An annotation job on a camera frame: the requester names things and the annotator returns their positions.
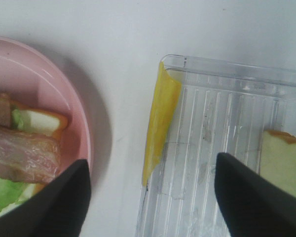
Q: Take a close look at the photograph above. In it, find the bacon strip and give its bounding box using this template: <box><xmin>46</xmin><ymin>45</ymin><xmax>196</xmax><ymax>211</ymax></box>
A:
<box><xmin>0</xmin><ymin>126</ymin><xmax>61</xmax><ymax>184</ymax></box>
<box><xmin>0</xmin><ymin>93</ymin><xmax>11</xmax><ymax>128</ymax></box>

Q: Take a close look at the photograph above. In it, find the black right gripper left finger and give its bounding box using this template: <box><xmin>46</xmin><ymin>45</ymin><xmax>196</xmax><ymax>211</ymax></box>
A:
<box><xmin>0</xmin><ymin>159</ymin><xmax>91</xmax><ymax>237</ymax></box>

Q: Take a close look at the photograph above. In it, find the bread slice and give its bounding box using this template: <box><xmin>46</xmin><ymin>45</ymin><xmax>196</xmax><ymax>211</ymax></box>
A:
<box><xmin>259</xmin><ymin>130</ymin><xmax>296</xmax><ymax>197</ymax></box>
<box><xmin>0</xmin><ymin>98</ymin><xmax>70</xmax><ymax>214</ymax></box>

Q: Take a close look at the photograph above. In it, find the clear right plastic tray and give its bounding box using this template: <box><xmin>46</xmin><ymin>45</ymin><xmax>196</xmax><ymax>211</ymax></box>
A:
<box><xmin>136</xmin><ymin>55</ymin><xmax>296</xmax><ymax>237</ymax></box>

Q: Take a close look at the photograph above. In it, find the pink round plate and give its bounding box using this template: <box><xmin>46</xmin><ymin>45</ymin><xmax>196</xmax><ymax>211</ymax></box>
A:
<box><xmin>0</xmin><ymin>35</ymin><xmax>92</xmax><ymax>219</ymax></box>

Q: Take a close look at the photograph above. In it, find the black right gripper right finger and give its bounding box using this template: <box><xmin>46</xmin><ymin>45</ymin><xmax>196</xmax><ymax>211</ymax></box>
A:
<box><xmin>214</xmin><ymin>153</ymin><xmax>296</xmax><ymax>237</ymax></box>

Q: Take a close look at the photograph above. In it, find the yellow cheese slice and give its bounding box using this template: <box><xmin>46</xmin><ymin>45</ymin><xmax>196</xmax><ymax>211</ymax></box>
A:
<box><xmin>142</xmin><ymin>62</ymin><xmax>182</xmax><ymax>186</ymax></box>

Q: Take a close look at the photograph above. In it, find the green lettuce leaf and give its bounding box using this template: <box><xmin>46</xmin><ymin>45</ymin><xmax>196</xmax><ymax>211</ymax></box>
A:
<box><xmin>0</xmin><ymin>107</ymin><xmax>35</xmax><ymax>215</ymax></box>

